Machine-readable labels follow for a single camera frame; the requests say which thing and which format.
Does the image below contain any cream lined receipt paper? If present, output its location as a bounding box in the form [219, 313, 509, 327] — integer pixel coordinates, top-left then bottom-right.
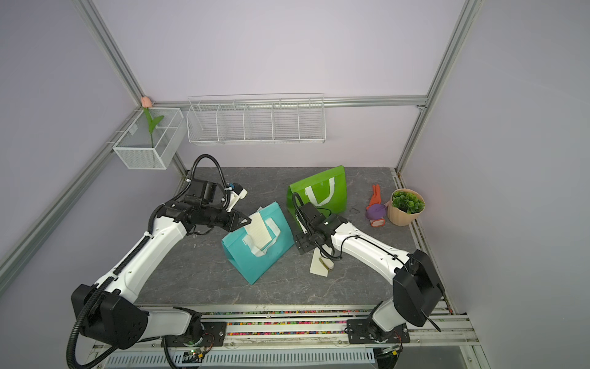
[243, 212, 281, 257]

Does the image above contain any green paper bag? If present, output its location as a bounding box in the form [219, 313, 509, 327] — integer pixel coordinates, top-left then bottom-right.
[287, 165, 347, 217]

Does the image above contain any beige mini stapler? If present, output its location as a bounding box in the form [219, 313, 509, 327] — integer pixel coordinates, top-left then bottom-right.
[320, 258, 334, 271]

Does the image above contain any teal paper bag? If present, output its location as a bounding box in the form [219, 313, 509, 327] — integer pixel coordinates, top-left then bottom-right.
[222, 202, 294, 284]

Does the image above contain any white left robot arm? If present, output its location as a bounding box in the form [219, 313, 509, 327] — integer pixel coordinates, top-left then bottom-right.
[66, 201, 251, 368]

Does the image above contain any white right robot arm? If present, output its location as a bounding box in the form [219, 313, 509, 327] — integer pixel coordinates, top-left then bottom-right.
[293, 203, 445, 343]

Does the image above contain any purple round tape dispenser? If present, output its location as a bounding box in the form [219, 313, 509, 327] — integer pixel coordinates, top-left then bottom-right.
[366, 204, 387, 228]

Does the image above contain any beige pot green plant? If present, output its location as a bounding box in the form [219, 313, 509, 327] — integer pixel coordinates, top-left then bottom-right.
[387, 188, 426, 226]

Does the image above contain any white mesh corner basket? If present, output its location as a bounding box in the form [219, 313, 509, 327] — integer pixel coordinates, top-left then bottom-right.
[114, 108, 187, 170]

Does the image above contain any pink artificial tulip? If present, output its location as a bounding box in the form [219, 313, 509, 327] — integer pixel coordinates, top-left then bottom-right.
[141, 96, 164, 148]

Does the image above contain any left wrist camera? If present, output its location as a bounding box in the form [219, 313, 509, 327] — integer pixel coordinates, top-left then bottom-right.
[226, 183, 247, 212]

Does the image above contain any white wire wall shelf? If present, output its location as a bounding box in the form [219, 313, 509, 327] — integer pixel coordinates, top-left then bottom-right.
[187, 93, 327, 145]

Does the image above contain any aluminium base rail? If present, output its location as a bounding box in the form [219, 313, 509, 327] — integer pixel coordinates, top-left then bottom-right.
[99, 301, 490, 368]

